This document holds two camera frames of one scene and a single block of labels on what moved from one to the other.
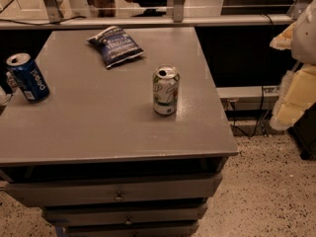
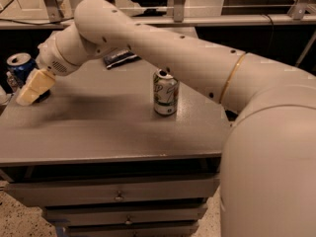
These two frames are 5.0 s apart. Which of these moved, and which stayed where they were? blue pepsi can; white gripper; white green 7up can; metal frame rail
Moved: white gripper
Stayed: white green 7up can; metal frame rail; blue pepsi can
